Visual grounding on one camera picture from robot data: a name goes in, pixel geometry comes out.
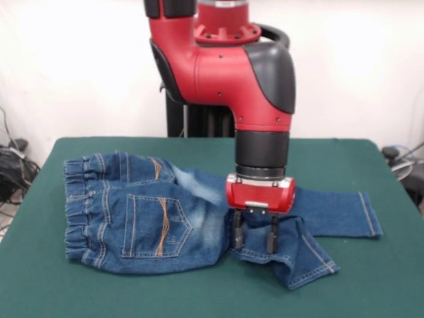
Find light blue cable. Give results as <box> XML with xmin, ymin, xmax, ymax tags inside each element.
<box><xmin>390</xmin><ymin>142</ymin><xmax>418</xmax><ymax>156</ymax></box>

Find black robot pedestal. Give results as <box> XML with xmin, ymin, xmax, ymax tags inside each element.
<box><xmin>158</xmin><ymin>22</ymin><xmax>292</xmax><ymax>138</ymax></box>

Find dark green table cloth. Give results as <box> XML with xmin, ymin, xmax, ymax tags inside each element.
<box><xmin>0</xmin><ymin>137</ymin><xmax>424</xmax><ymax>318</ymax></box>

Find black cable tangle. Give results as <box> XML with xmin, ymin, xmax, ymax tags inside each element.
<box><xmin>0</xmin><ymin>105</ymin><xmax>41</xmax><ymax>208</ymax></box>

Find black office chair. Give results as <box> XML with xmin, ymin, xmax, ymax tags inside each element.
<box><xmin>381</xmin><ymin>145</ymin><xmax>424</xmax><ymax>215</ymax></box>

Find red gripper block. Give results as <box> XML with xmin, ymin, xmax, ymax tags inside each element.
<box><xmin>225</xmin><ymin>174</ymin><xmax>297</xmax><ymax>254</ymax></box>

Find blue denim jeans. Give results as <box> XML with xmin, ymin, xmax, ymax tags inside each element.
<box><xmin>62</xmin><ymin>150</ymin><xmax>384</xmax><ymax>292</ymax></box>

